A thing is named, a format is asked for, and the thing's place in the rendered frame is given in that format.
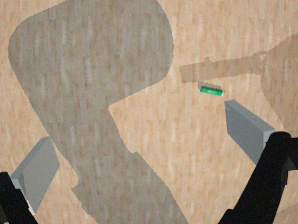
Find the green battery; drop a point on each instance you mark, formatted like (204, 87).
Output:
(211, 91)

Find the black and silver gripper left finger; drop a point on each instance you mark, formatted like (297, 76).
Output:
(22, 193)

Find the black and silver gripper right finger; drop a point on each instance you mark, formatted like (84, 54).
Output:
(259, 201)

